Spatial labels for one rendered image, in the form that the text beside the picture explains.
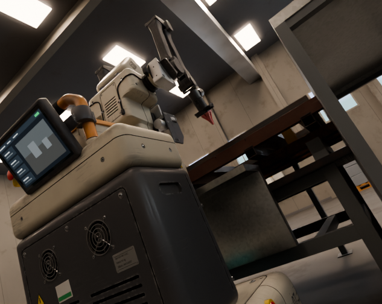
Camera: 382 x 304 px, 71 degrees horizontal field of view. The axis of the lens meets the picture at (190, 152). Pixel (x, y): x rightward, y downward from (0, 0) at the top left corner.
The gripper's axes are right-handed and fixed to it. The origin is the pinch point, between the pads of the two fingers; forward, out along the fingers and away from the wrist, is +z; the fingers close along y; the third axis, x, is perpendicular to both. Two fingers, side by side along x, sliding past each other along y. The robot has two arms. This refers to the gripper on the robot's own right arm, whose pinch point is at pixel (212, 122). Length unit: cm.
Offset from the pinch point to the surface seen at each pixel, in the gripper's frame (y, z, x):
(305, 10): -57, -17, 34
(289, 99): -23, 144, -938
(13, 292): 1079, 154, -404
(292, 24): -52, -16, 34
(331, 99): -49, 10, 47
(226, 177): -1.9, 20.1, 34.2
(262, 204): -6.6, 41.1, 26.9
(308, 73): -48, 0, 42
